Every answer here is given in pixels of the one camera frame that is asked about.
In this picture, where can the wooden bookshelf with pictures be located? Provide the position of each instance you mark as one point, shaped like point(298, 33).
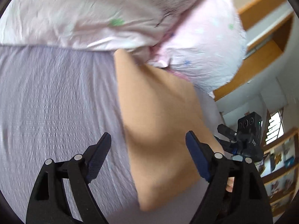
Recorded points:
point(279, 171)

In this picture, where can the wooden headboard shelf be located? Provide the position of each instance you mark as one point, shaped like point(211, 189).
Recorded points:
point(268, 24)

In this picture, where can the yellow garment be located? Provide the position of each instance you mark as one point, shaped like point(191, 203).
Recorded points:
point(158, 109)

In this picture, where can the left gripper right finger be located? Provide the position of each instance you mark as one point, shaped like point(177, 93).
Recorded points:
point(247, 203)

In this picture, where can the lower pink tree-print pillow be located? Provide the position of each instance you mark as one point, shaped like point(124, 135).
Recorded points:
point(207, 45)

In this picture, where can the person's right hand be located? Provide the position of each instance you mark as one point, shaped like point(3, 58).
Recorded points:
point(230, 184)

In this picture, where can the lavender bed sheet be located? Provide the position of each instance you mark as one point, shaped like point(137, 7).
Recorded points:
point(55, 102)

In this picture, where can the small window with grille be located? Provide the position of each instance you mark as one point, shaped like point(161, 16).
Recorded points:
point(275, 128)

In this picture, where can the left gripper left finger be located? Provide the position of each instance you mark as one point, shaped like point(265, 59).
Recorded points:
point(61, 193)

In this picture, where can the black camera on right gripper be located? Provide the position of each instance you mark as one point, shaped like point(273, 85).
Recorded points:
point(251, 123)

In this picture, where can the upper white floral pillow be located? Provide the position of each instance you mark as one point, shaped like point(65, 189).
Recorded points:
point(97, 25)

